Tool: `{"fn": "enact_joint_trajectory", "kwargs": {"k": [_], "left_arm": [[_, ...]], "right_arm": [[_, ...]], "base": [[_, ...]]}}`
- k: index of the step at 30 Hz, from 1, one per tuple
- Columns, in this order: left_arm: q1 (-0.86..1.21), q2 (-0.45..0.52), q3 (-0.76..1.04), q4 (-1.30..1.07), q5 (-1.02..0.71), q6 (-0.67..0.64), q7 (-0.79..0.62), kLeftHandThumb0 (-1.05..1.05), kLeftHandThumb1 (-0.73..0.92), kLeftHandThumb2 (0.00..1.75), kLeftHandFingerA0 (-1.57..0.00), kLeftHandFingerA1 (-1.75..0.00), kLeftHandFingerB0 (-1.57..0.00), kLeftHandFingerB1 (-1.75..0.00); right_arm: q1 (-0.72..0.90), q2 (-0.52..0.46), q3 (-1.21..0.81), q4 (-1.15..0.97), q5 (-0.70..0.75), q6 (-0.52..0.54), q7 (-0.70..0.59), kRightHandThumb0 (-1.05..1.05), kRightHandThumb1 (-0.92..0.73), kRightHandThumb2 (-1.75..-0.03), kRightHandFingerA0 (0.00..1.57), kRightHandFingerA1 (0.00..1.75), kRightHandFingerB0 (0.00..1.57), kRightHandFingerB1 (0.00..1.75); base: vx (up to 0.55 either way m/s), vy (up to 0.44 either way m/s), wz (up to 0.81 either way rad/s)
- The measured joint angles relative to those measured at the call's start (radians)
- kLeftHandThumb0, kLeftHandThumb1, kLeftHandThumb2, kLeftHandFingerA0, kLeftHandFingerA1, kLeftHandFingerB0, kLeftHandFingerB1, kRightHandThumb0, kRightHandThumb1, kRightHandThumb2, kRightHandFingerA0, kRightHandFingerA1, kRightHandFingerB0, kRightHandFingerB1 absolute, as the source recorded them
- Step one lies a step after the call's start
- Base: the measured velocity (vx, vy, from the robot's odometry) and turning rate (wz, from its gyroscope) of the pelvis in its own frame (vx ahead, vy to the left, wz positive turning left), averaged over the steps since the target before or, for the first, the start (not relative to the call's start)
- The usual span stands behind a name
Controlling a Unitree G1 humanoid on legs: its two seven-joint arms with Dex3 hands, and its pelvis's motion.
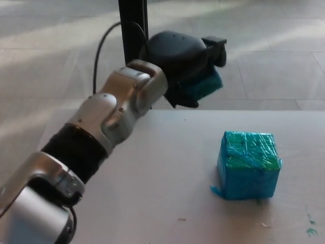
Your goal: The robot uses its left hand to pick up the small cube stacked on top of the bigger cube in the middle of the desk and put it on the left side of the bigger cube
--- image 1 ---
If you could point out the black vertical post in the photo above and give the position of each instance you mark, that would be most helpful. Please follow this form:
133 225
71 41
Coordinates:
134 28

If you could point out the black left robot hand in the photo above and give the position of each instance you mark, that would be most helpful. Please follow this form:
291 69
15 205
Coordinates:
181 61

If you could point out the small blue taped cube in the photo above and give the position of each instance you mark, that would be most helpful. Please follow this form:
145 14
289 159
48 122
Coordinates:
205 87

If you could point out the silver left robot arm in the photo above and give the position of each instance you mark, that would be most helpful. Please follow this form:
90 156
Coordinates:
83 152

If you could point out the big blue green cube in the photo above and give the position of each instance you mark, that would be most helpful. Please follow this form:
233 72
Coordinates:
247 167

